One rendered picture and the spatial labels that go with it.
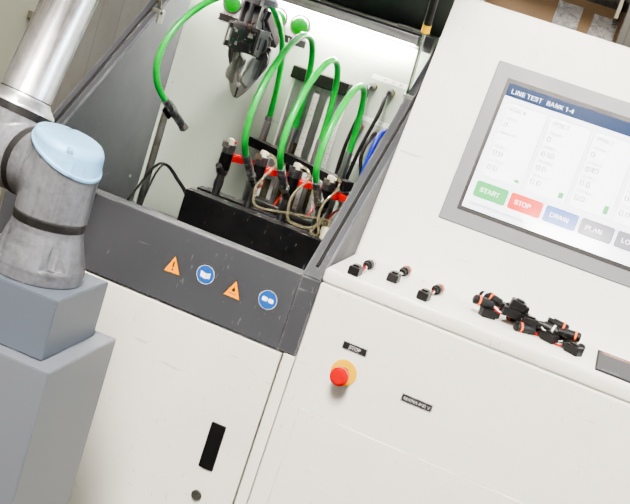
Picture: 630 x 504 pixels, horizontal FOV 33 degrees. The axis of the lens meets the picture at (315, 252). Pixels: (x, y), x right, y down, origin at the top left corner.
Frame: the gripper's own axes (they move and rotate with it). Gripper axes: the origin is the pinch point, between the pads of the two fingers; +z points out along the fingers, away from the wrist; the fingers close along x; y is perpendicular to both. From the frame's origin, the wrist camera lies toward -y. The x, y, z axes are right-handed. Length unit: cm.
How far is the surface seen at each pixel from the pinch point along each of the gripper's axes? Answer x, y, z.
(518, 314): 71, 10, 21
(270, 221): 15.1, -0.9, 23.8
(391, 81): 23.1, -33.4, -10.8
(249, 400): 29, 20, 55
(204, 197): -0.7, -0.9, 24.1
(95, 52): -180, -271, 33
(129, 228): -6.2, 20.1, 31.1
